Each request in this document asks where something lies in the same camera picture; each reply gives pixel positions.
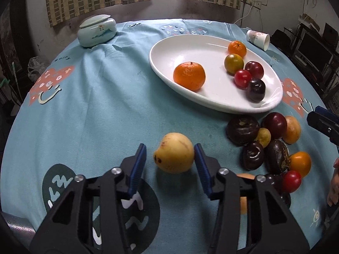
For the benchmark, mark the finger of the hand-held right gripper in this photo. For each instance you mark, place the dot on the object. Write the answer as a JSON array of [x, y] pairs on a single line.
[[324, 127], [324, 111]]

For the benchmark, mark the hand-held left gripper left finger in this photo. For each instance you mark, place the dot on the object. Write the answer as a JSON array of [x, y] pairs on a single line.
[[137, 169]]

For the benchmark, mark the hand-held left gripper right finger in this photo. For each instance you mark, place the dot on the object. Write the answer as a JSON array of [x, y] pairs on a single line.
[[202, 169]]

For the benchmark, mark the pale orange round fruit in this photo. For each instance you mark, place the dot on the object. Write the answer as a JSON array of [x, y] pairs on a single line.
[[292, 129]]

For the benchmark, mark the yellow pear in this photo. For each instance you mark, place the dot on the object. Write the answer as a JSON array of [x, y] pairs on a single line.
[[173, 153]]

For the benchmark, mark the orange-yellow tomato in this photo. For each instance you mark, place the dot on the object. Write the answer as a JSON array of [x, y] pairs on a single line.
[[300, 164]]

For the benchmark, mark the dark red plum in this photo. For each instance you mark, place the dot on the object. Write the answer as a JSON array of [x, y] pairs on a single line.
[[275, 125]]

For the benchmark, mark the dark water chestnut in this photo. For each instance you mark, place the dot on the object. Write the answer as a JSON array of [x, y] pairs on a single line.
[[253, 155], [242, 130]]

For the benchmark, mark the large sprouted water chestnut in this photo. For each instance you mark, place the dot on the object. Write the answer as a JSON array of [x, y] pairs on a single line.
[[276, 156]]

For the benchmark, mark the small tan round fruit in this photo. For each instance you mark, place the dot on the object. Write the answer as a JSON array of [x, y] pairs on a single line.
[[263, 138]]

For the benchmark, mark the red cherry tomato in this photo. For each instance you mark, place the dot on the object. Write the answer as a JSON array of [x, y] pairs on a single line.
[[242, 78], [291, 181]]

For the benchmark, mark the dark purple plum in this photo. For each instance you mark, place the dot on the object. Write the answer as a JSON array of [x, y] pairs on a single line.
[[286, 199], [275, 182], [255, 90]]

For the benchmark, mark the large red plum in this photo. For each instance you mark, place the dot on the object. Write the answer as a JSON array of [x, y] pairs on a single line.
[[254, 69]]

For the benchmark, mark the large orange mandarin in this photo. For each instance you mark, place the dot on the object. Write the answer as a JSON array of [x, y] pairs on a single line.
[[189, 76]]

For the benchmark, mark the green-orange mandarin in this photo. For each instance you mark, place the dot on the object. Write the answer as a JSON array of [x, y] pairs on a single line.
[[233, 64]]

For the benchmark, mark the small orange mandarin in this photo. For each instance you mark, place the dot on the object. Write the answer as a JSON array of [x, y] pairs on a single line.
[[237, 49]]

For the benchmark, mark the white oval plate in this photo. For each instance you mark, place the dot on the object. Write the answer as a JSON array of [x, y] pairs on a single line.
[[169, 53]]

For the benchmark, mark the person's right hand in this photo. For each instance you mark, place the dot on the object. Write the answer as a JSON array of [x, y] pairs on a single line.
[[333, 190]]

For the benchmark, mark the dark computer desk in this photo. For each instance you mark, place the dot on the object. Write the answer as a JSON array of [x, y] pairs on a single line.
[[312, 82]]

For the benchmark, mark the computer monitor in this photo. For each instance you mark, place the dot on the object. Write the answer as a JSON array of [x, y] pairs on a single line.
[[313, 49]]

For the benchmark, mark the blue printed tablecloth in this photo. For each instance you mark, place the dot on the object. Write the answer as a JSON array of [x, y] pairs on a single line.
[[106, 98]]

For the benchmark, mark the black speaker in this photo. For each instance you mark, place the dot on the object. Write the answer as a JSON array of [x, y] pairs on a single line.
[[331, 33]]

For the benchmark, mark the white paper cup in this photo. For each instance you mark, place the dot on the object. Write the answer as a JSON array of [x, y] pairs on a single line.
[[257, 38]]

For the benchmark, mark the silver metal cylinder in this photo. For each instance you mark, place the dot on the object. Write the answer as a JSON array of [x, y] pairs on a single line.
[[16, 225]]

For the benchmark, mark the celadon lidded jar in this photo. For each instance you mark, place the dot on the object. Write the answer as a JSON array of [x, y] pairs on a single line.
[[96, 33]]

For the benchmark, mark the clear plastic bag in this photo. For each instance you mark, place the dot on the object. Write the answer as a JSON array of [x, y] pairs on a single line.
[[37, 67]]

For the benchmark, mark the white wall power strip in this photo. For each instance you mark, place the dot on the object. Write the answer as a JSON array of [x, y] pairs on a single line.
[[255, 3]]

